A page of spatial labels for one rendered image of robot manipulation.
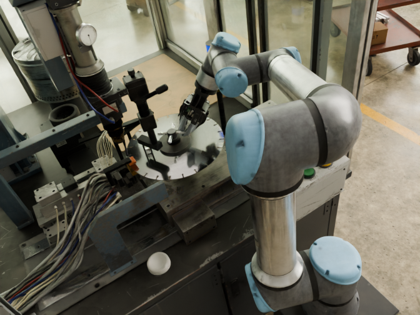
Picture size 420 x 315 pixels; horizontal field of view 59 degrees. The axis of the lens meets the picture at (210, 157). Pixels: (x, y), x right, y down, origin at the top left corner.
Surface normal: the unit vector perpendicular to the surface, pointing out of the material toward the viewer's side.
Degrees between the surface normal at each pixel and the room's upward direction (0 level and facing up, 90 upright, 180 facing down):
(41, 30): 90
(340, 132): 57
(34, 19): 90
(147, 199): 90
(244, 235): 0
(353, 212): 0
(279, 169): 86
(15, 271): 0
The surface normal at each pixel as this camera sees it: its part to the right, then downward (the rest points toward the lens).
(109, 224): 0.52, 0.54
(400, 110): -0.14, -0.71
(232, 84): 0.18, 0.69
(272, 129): -0.04, -0.32
